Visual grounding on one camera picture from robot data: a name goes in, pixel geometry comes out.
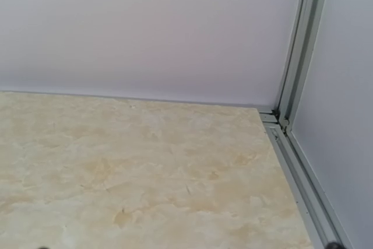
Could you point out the right aluminium frame post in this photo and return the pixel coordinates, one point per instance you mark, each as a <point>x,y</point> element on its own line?
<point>303,37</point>

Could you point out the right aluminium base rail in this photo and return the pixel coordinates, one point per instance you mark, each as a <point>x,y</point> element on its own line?
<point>318,215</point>

